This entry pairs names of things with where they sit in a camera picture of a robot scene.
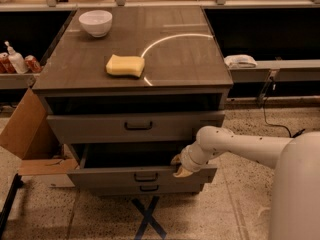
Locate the brown cardboard box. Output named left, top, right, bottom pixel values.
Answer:
left=0, top=89, right=78, bottom=188

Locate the folded white cloth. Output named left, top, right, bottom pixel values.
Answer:
left=224, top=54, right=257, bottom=68

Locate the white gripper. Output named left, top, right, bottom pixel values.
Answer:
left=170, top=144, right=207, bottom=178

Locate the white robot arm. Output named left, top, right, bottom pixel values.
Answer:
left=172, top=126, right=320, bottom=240

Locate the white pump bottle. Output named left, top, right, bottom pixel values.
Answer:
left=5, top=41, right=28, bottom=74

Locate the red soda can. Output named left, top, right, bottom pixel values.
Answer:
left=0, top=52, right=16, bottom=74
left=25, top=55, right=42, bottom=73

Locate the red soda can left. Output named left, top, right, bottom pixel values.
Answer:
left=0, top=52, right=16, bottom=74

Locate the white bowl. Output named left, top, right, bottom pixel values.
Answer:
left=79, top=10, right=113, bottom=37

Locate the grey drawer cabinet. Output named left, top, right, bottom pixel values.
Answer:
left=32, top=5, right=234, bottom=197

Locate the black power adapter cable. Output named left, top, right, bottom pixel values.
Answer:
left=262, top=78, right=306, bottom=139

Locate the grey top drawer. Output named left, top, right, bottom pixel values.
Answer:
left=47, top=111, right=225, bottom=144

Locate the black stand leg left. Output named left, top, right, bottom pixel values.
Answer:
left=0, top=174, right=23, bottom=237

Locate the yellow sponge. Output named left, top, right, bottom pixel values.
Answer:
left=106, top=55, right=145, bottom=77

